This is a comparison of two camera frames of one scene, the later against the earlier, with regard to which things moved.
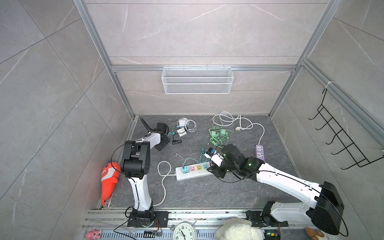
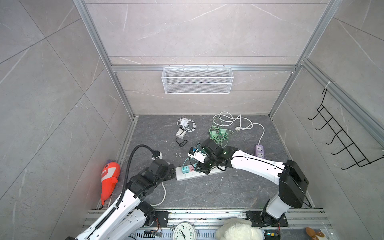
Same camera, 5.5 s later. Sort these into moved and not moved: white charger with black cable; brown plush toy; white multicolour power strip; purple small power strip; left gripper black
Moved: left gripper black; white charger with black cable
Not moved: brown plush toy; white multicolour power strip; purple small power strip
